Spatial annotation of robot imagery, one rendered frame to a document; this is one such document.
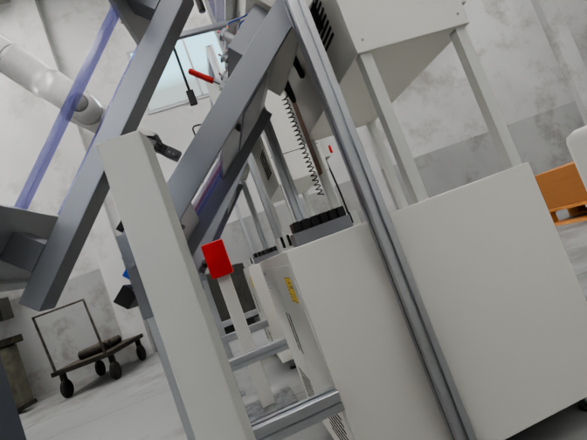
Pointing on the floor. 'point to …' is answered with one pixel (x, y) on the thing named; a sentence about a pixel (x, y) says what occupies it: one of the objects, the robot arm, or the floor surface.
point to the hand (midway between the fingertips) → (173, 154)
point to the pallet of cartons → (563, 192)
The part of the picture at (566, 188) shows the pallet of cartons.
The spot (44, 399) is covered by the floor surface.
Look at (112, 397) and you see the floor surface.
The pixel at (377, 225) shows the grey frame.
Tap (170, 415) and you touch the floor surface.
